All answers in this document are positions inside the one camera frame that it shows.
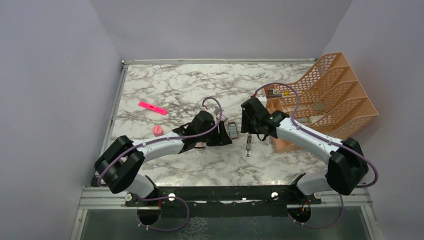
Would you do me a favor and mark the pink capped small bottle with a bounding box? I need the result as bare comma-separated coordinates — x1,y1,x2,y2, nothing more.
152,125,165,137

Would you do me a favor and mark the staple box tray with staples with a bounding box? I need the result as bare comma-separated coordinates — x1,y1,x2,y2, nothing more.
227,121,239,139

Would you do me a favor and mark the peach plastic desk organizer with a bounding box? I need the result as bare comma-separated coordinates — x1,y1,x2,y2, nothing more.
259,52,379,154

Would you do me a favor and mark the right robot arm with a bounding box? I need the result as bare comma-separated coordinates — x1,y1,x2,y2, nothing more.
241,97,369,204

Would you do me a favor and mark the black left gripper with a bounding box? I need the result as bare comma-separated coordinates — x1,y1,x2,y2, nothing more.
196,120,232,147

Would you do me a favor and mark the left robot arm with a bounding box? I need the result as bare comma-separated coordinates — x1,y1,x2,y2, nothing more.
94,110,232,206

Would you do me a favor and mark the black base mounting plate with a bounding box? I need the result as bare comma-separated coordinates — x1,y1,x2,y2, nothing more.
125,185,321,218

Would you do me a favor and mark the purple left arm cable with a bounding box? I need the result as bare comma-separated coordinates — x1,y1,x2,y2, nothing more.
96,96,223,232

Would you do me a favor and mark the black piano keyboard ruler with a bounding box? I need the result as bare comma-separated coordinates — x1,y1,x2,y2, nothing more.
266,88,283,99

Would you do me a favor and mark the pink flat plastic bar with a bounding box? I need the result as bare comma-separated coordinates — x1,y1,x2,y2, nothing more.
138,101,168,115

